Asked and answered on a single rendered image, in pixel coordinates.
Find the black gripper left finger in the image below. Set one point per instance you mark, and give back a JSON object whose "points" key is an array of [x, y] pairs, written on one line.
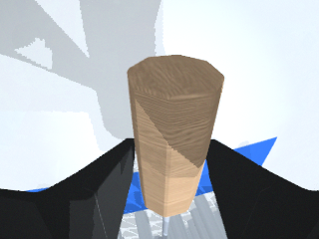
{"points": [[86, 205]]}

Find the blue flat strip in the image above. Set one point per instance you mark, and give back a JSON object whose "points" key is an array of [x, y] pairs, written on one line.
{"points": [[257, 152]]}

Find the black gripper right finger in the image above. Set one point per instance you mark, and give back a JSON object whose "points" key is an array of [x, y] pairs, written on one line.
{"points": [[256, 203]]}

